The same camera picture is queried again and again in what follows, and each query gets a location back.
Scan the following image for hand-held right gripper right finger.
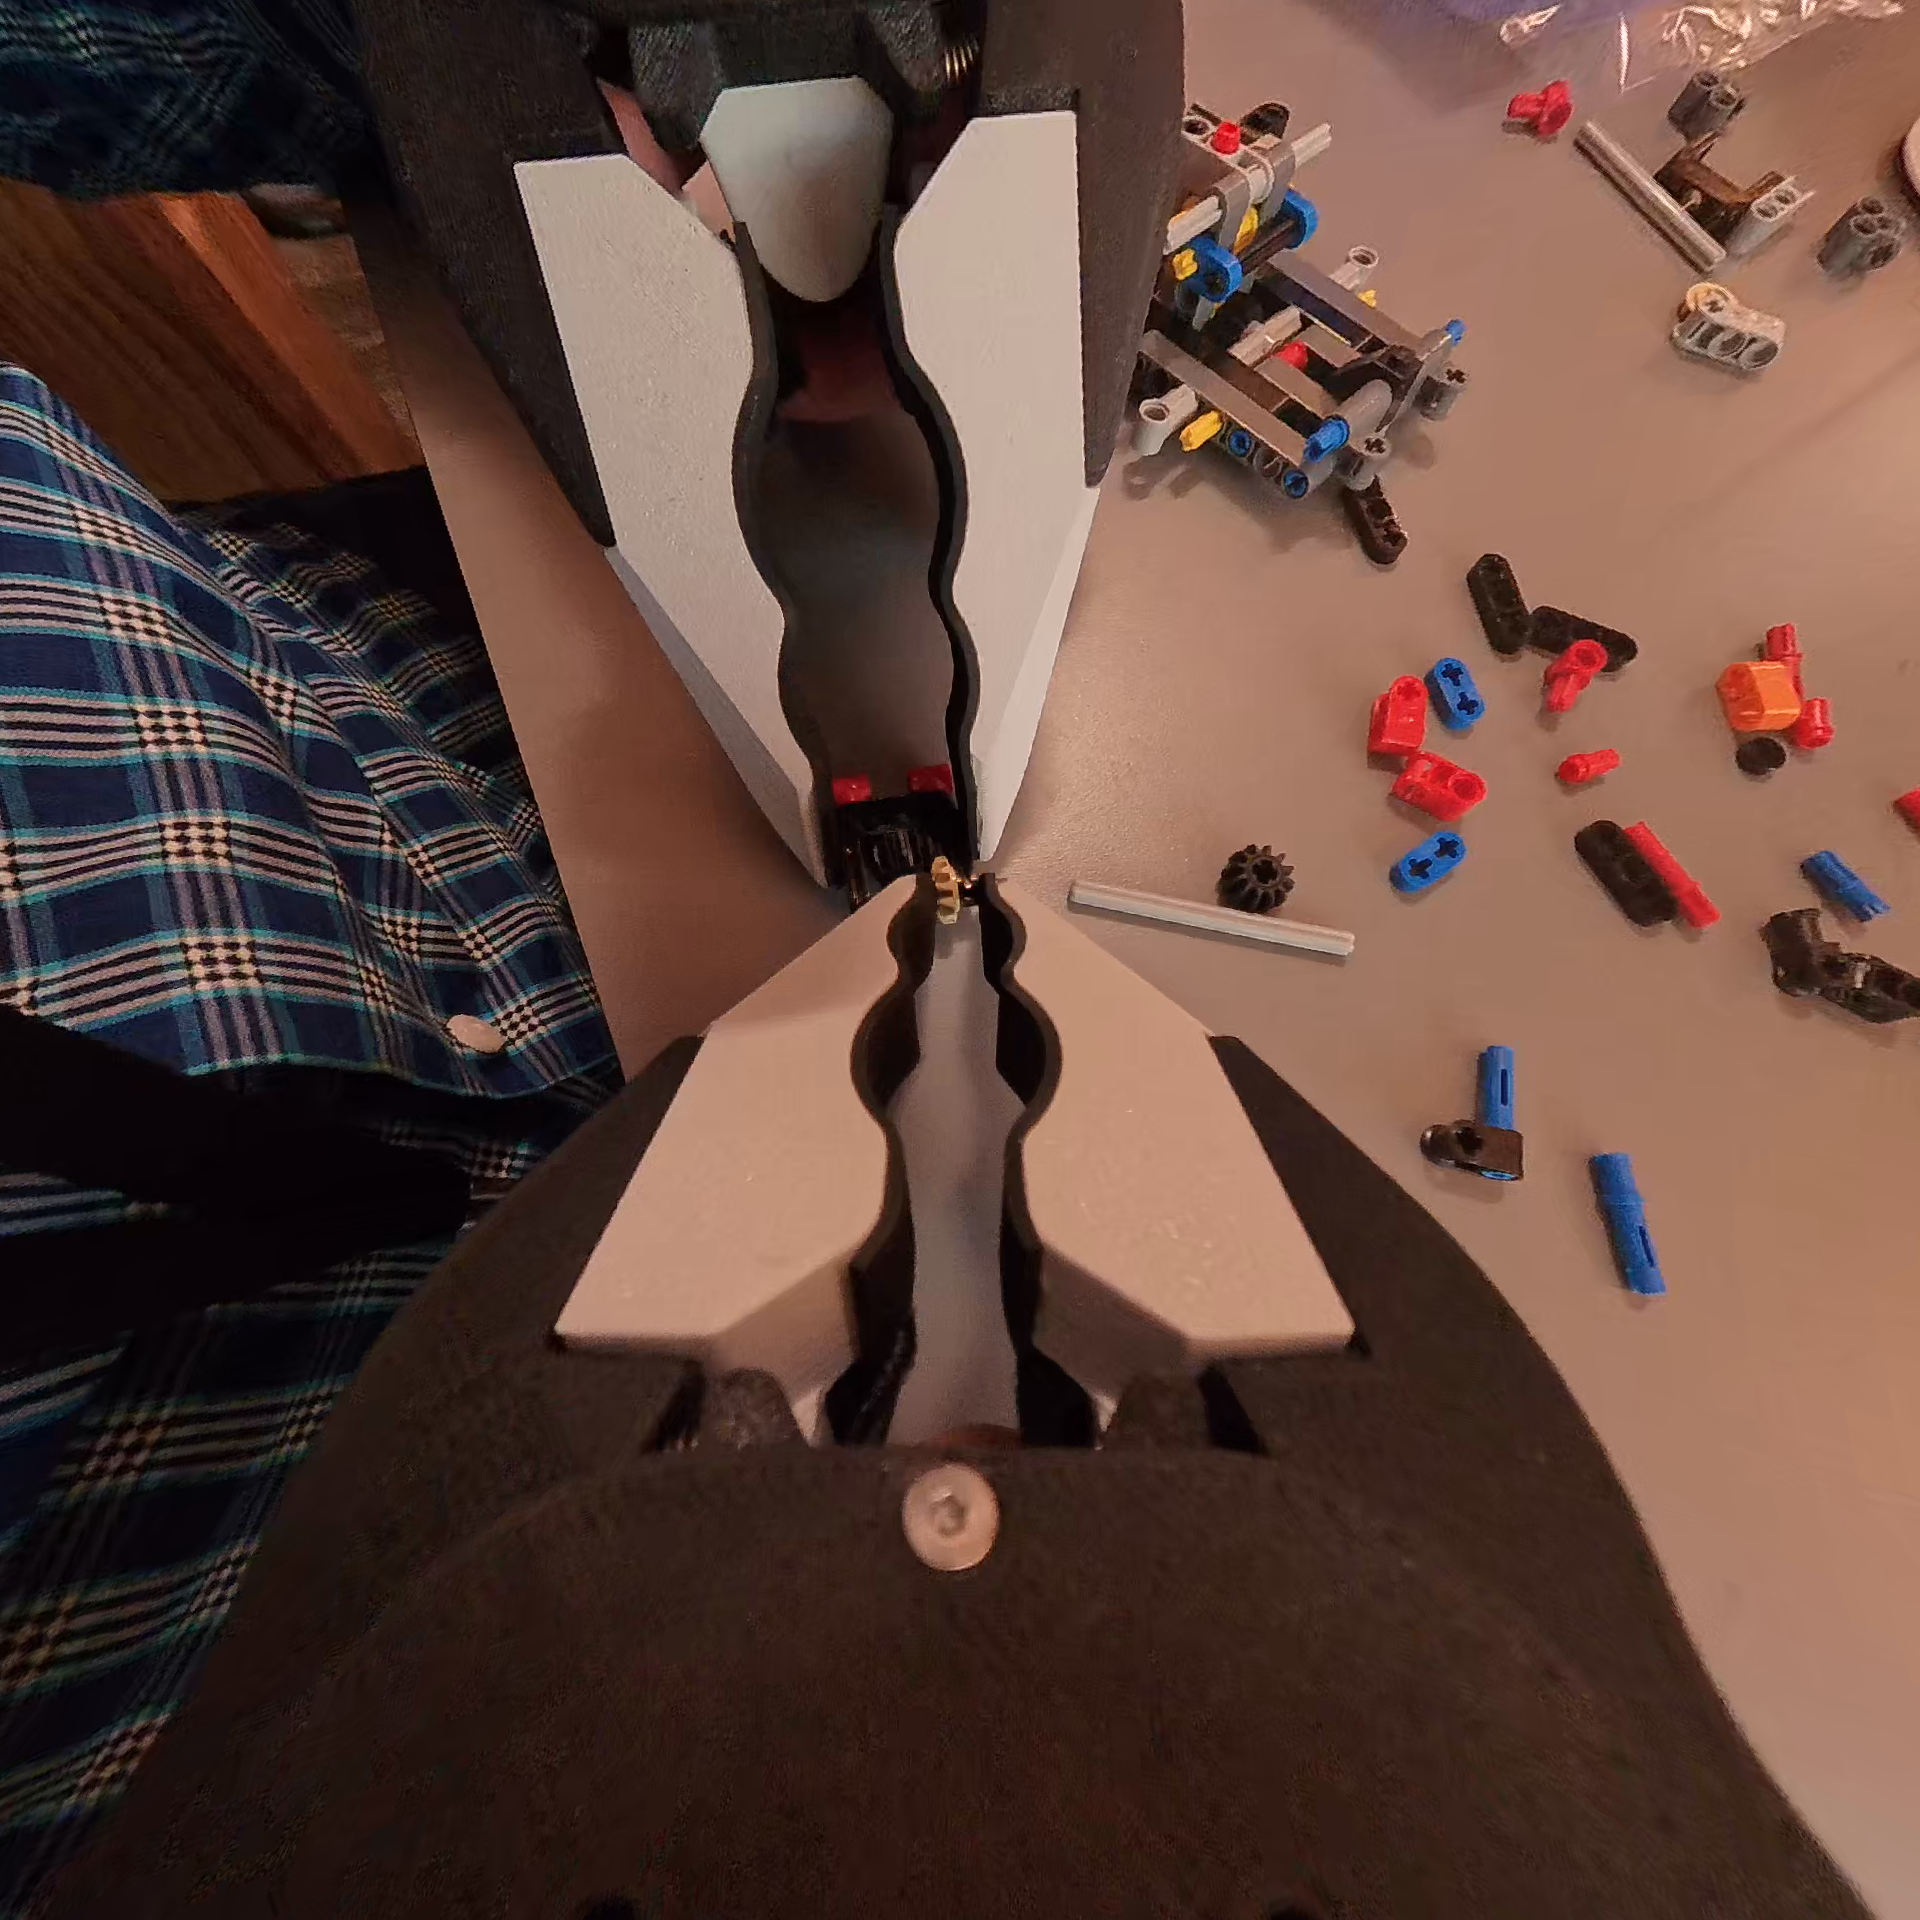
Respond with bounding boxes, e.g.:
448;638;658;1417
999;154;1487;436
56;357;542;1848
976;873;1354;1444

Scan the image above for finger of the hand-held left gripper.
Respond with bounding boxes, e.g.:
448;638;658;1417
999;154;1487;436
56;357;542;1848
514;151;833;888
884;109;1103;864

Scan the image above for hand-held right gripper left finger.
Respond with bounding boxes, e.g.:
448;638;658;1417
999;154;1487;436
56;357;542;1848
556;873;934;1444

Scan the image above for grey lego axle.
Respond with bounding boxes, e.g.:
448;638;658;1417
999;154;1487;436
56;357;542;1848
1066;879;1354;957

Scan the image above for black lego frame red pins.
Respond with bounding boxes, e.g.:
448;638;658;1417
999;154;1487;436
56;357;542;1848
830;760;976;910

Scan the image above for person's left forearm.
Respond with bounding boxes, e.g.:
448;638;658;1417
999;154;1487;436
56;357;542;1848
0;0;367;196

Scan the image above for lego chassis assembly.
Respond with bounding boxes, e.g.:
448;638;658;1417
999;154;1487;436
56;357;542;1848
1126;103;1470;500

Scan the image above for long red lego pin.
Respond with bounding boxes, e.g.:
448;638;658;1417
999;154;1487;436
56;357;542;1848
1622;821;1721;928

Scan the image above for grey lego beam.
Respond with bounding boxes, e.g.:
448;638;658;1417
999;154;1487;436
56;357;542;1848
1572;118;1728;273

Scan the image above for long black lego beam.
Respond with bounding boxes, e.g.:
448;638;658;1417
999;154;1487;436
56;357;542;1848
1527;602;1641;672

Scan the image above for black lego connector assembly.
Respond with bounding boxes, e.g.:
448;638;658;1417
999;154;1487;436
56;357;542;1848
1759;908;1920;1025

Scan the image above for light grey lego connector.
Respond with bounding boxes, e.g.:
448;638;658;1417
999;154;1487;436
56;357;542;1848
1670;280;1788;375

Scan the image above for brown grey lego subassembly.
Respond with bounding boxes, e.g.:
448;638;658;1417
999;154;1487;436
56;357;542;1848
1655;71;1814;255

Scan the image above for red lego pin piece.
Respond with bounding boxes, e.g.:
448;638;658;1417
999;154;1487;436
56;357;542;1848
1762;624;1836;752

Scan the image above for dark grey lego connector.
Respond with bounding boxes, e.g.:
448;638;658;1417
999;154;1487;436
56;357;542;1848
1814;196;1912;278

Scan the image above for person's left hand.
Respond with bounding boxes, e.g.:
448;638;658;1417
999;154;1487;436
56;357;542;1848
599;81;917;429

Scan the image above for black connector with blue pin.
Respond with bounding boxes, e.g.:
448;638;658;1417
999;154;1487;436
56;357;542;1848
1418;1045;1527;1184

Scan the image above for wooden cabinet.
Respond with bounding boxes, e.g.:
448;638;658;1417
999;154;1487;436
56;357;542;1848
0;181;417;505

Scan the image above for blue plaid shirt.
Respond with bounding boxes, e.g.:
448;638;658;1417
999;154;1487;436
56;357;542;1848
0;358;623;1893

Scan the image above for clear plastic bag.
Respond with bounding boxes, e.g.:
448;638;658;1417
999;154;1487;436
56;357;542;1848
1498;0;1920;90

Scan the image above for black strap with buckle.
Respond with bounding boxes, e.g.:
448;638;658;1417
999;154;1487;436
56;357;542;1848
0;1006;511;1352

